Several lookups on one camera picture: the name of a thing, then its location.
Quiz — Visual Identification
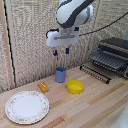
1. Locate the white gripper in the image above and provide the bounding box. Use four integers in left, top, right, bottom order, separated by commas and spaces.
45, 27, 81, 57

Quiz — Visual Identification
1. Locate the blue cup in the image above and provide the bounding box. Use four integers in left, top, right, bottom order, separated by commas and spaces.
54, 66, 68, 84

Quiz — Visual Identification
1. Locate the yellow bowl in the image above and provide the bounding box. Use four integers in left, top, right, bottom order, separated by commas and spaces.
66, 79, 86, 95

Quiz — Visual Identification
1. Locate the black dish rack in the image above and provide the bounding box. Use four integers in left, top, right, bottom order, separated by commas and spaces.
79, 36, 128, 85

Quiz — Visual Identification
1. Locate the white patterned plate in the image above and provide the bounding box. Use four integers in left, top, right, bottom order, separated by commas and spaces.
4, 90, 51, 126

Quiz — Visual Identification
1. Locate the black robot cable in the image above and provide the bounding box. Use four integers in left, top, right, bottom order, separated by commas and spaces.
78, 11, 128, 37

